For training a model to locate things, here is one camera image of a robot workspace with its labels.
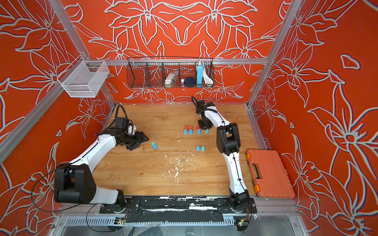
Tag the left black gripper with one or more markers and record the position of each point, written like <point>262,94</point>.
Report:
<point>140,138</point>

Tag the orange plastic tool case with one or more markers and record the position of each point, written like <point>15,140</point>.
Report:
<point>270,177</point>

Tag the light blue box in basket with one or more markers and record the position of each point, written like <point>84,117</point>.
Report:
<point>199,76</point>

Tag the silver pouch in basket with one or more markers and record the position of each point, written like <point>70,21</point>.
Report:
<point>171,79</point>

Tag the dark blue ball in basket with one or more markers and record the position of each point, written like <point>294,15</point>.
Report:
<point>190,82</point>

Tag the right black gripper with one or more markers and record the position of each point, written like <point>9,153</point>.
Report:
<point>203,127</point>

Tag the clear plastic wall bin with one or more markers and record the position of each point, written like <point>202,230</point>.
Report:
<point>85,79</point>

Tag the black wire wall basket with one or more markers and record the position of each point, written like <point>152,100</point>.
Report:
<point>170,72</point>

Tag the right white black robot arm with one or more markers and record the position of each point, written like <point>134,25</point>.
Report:
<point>228,143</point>

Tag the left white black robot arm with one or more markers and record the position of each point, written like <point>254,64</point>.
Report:
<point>74,181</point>

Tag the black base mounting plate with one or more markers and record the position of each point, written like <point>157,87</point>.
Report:
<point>190,210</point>

